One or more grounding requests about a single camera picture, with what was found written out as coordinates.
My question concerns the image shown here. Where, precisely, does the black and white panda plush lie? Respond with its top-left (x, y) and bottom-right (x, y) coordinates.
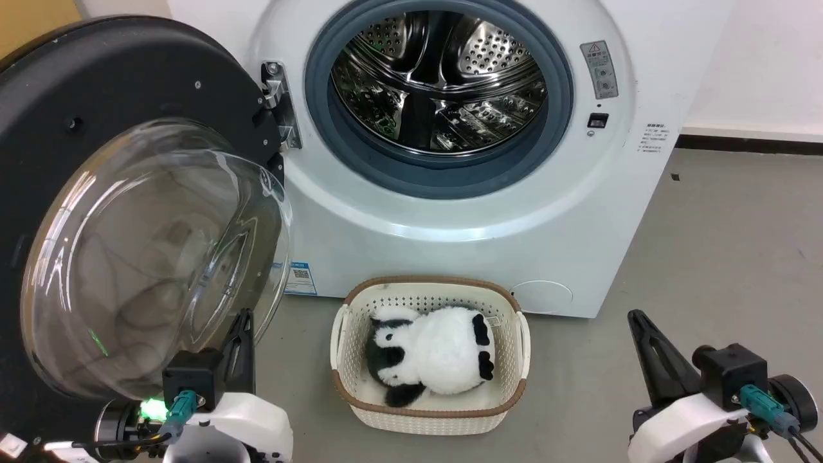
top-left (366, 305), bottom-right (496, 408)

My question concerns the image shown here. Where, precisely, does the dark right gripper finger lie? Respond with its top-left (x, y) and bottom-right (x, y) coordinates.
top-left (637, 310), bottom-right (703, 401)
top-left (628, 310), bottom-right (683, 407)

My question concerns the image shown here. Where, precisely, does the metal door hinge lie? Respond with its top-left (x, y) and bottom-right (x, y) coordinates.
top-left (260, 60), bottom-right (303, 151)

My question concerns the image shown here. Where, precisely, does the yellow wooden panel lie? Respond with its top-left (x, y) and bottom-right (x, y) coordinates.
top-left (0, 0), bottom-right (84, 62)

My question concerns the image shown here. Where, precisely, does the teal left camera cable plug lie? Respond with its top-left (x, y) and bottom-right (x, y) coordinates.
top-left (159, 389), bottom-right (197, 445)

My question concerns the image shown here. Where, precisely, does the steel washer drum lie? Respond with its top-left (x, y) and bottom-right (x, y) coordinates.
top-left (330, 10), bottom-right (548, 156)

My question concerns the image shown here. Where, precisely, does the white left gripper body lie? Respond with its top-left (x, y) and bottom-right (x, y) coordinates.
top-left (163, 391), bottom-right (294, 463)

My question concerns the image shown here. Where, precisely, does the teal camera cable plug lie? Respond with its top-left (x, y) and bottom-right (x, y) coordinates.
top-left (159, 389), bottom-right (197, 445)
top-left (739, 384), bottom-right (802, 439)

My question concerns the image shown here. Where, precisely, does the black wall baseboard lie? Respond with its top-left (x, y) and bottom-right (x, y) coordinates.
top-left (675, 132), bottom-right (823, 157)

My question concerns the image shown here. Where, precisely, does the teal right camera cable plug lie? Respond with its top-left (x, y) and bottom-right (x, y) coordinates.
top-left (739, 384), bottom-right (802, 439)

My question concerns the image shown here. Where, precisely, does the white front-load washing machine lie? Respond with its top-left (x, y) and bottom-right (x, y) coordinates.
top-left (166, 0), bottom-right (736, 320)

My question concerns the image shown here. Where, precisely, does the grey warning sticker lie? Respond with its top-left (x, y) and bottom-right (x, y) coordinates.
top-left (580, 41), bottom-right (619, 100)

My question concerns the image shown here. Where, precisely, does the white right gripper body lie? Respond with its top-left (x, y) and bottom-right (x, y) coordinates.
top-left (628, 391), bottom-right (752, 463)

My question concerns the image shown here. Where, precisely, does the black round washer door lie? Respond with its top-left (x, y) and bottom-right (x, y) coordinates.
top-left (0, 15), bottom-right (294, 455)

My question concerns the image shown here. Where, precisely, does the white laundry basket brown rim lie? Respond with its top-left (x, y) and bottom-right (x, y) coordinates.
top-left (330, 276), bottom-right (532, 436)

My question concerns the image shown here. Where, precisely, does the blue QR code sticker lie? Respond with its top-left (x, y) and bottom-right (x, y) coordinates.
top-left (284, 260), bottom-right (318, 296)

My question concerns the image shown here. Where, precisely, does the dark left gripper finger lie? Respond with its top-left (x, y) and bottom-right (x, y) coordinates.
top-left (239, 309), bottom-right (257, 394)
top-left (219, 310), bottom-right (245, 394)

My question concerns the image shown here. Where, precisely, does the round white filter cover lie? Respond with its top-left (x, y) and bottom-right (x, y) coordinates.
top-left (510, 280), bottom-right (574, 316)

